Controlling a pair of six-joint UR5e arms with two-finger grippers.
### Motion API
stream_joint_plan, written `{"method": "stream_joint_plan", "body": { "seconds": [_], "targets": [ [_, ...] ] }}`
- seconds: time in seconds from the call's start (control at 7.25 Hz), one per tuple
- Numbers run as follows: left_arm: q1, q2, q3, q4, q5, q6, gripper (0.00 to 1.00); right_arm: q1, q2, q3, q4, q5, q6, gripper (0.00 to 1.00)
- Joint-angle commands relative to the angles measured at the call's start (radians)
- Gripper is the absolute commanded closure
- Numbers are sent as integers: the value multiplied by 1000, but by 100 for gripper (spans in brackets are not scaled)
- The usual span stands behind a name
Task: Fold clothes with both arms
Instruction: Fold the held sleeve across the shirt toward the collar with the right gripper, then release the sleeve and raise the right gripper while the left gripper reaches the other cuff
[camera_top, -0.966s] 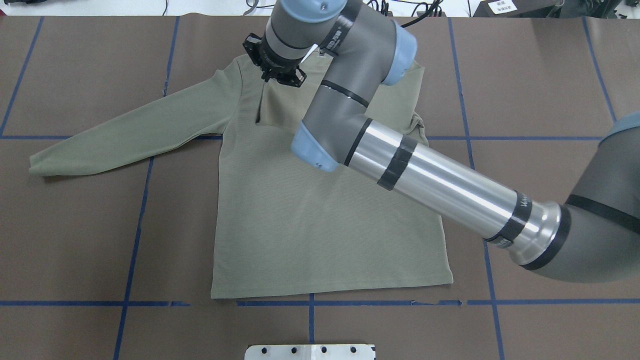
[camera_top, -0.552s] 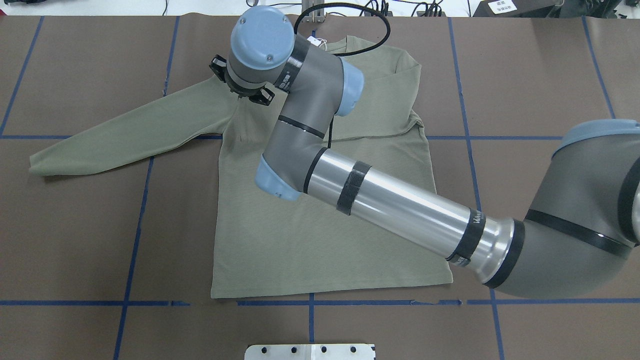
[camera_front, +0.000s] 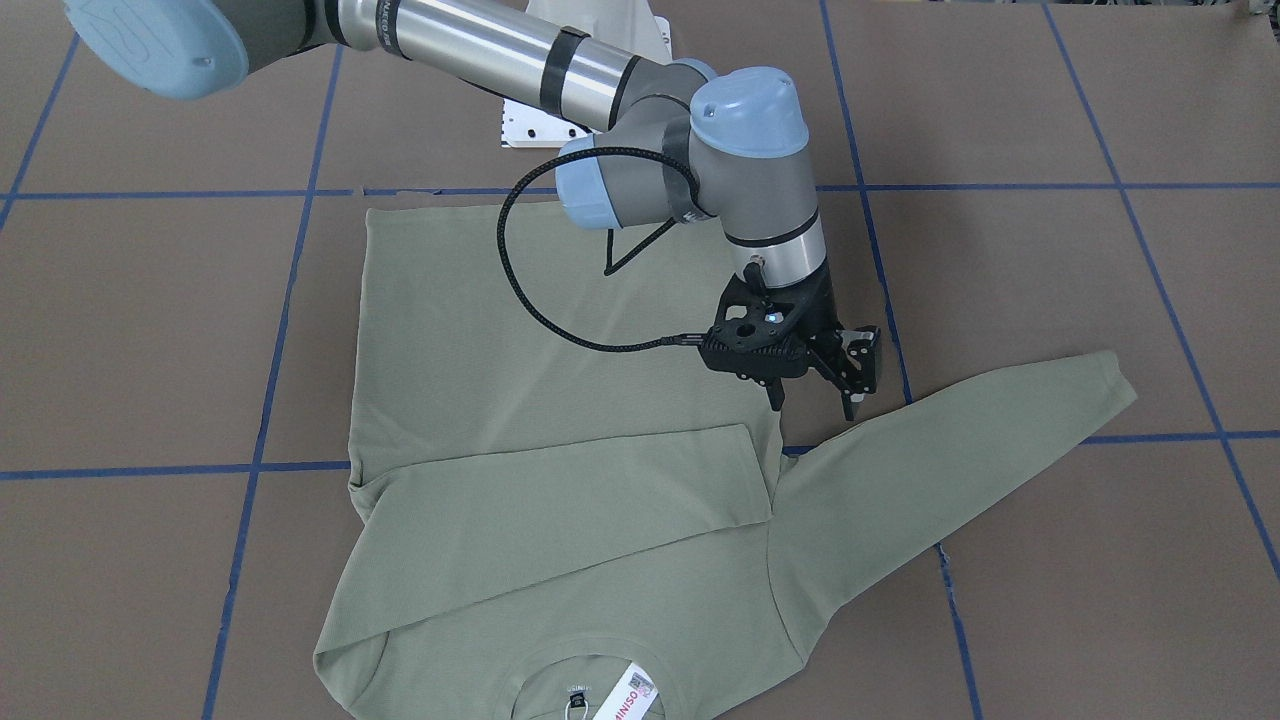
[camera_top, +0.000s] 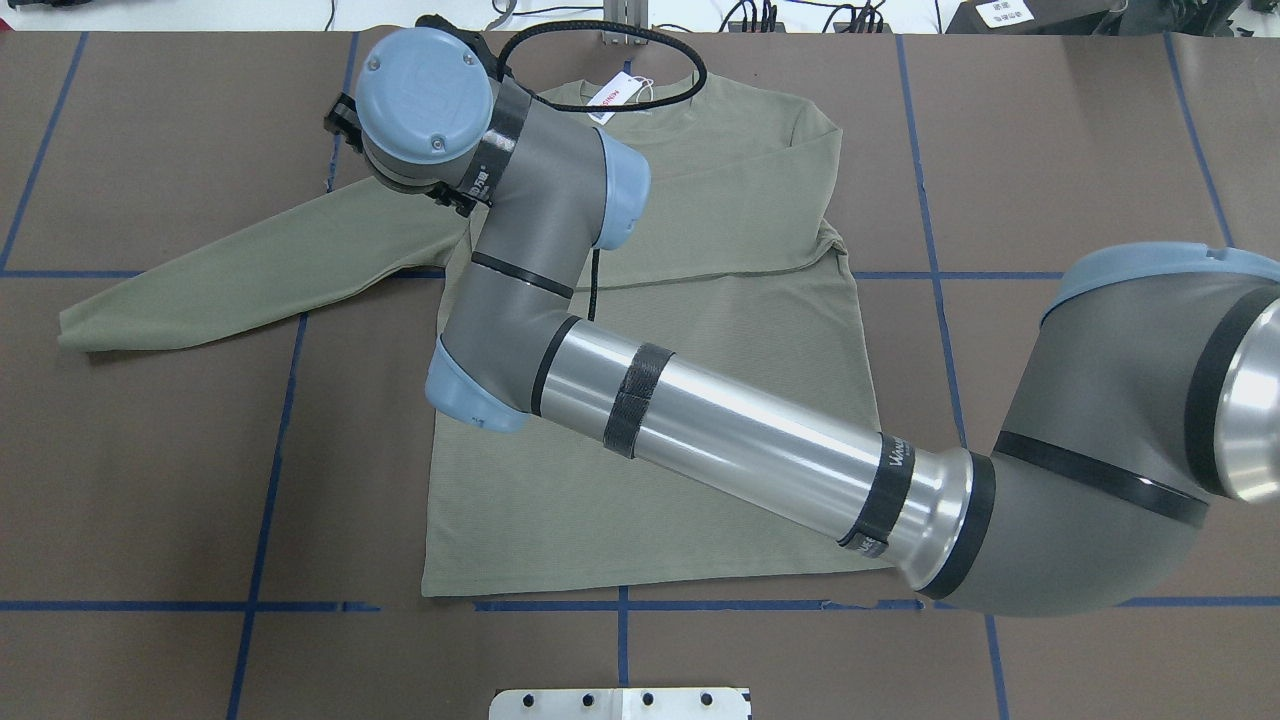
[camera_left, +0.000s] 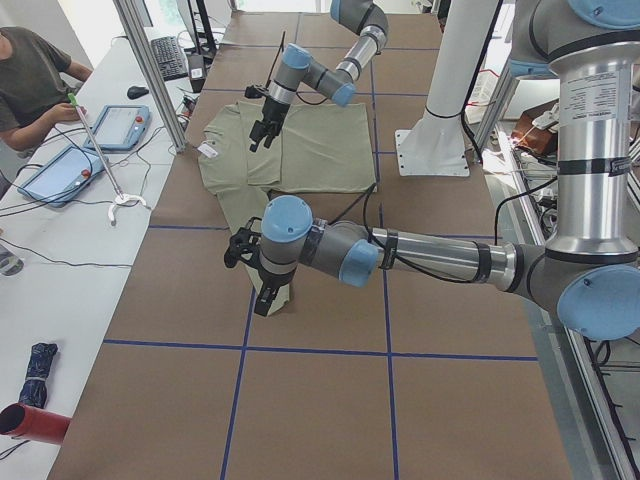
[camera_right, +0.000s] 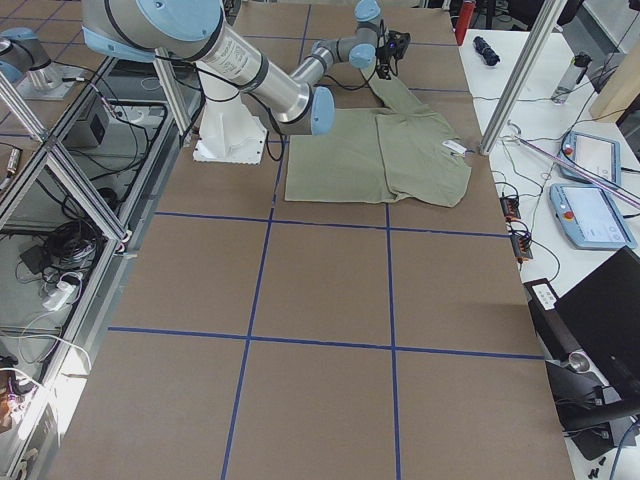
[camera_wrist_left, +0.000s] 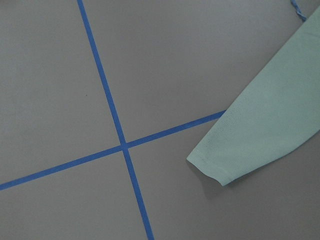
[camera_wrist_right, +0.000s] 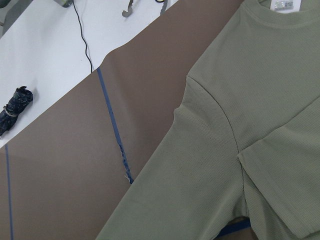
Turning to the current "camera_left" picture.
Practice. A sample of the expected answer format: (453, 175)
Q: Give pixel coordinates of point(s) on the olive green long-sleeve shirt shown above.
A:
(321, 149)

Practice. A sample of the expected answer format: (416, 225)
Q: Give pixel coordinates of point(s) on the near blue teach pendant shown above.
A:
(62, 178)

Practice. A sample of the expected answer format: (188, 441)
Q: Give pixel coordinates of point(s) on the red cylinder tube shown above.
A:
(31, 423)

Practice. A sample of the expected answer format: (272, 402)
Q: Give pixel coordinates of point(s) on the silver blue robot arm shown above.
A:
(296, 66)
(586, 274)

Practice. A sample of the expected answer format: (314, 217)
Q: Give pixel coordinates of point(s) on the blue teach pendant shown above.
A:
(62, 178)
(119, 128)

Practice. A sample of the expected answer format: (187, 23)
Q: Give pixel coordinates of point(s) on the black computer mouse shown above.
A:
(135, 92)

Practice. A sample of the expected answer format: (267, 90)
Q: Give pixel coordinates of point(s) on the seated person in grey shirt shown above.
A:
(34, 96)

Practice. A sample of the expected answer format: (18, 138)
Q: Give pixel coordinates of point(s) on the black power brick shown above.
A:
(196, 71)

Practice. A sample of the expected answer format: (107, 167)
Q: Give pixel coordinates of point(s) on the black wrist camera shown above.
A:
(256, 92)
(244, 246)

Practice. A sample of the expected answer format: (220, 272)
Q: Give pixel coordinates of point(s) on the black computer keyboard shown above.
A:
(169, 57)

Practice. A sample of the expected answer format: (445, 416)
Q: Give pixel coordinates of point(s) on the far blue teach pendant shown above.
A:
(119, 128)

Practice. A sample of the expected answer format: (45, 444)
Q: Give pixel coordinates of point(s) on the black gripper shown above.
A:
(274, 110)
(270, 279)

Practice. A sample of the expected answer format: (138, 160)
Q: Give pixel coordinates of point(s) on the aluminium frame post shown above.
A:
(134, 30)

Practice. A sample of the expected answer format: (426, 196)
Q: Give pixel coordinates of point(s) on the silver reacher grabber stick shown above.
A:
(122, 199)

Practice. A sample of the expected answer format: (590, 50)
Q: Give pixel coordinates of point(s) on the white Miniso hang tag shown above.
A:
(207, 150)

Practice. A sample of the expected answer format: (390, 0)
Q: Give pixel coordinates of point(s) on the folded dark blue umbrella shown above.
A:
(34, 391)

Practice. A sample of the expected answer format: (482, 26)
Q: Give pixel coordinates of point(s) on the brown box with white device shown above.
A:
(537, 129)

